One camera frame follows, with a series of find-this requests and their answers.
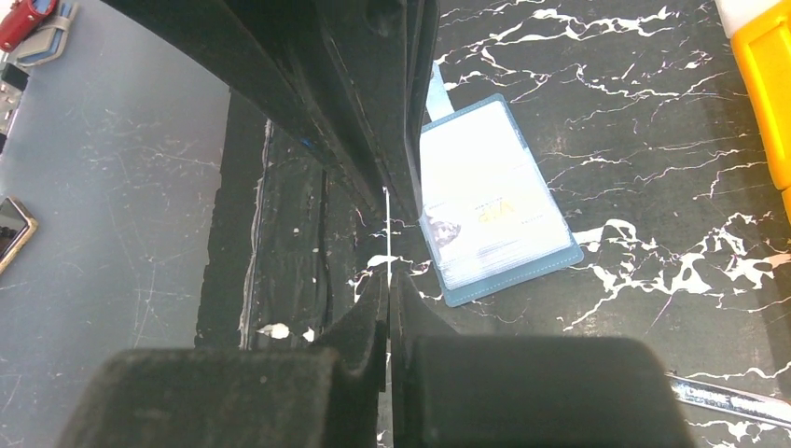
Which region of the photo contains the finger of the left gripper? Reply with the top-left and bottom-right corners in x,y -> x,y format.
113,1 -> 409,214
404,0 -> 439,217

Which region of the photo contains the right orange bin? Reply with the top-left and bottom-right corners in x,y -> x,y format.
731,0 -> 790,212

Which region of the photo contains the smartphone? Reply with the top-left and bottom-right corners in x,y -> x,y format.
0,196 -> 38,273

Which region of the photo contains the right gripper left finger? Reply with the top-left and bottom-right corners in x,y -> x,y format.
58,272 -> 389,447

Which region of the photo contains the blue card holder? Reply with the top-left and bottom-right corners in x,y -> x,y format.
420,66 -> 583,307

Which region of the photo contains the silver wrench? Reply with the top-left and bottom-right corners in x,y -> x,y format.
666,373 -> 790,429

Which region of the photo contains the red toy car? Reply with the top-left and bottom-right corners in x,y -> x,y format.
1,0 -> 58,53

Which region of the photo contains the white plastic bin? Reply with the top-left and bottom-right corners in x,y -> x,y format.
715,0 -> 780,39

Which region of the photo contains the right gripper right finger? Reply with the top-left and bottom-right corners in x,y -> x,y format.
390,274 -> 693,447

